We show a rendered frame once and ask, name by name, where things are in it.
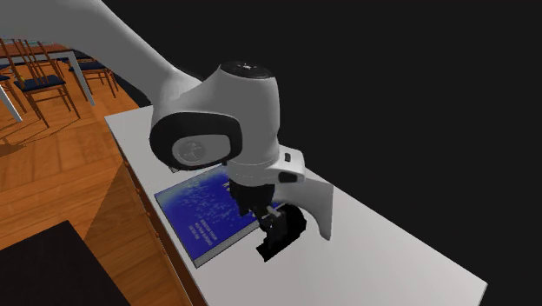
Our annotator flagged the blue book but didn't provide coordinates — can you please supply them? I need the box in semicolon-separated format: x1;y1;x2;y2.
154;164;284;269

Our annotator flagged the black blocky object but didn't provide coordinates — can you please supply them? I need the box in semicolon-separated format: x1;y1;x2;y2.
255;203;308;263

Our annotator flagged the white curved object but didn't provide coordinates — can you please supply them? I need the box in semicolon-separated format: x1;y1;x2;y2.
273;169;335;242

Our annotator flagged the white-topped wooden dresser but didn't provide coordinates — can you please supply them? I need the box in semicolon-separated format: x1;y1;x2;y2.
103;104;489;306

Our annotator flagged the wooden chair with blue seat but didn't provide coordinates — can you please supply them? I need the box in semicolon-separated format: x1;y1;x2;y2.
0;37;82;129
66;50;120;102

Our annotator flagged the dining table with white legs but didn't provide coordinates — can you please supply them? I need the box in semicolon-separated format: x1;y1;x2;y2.
0;41;96;124

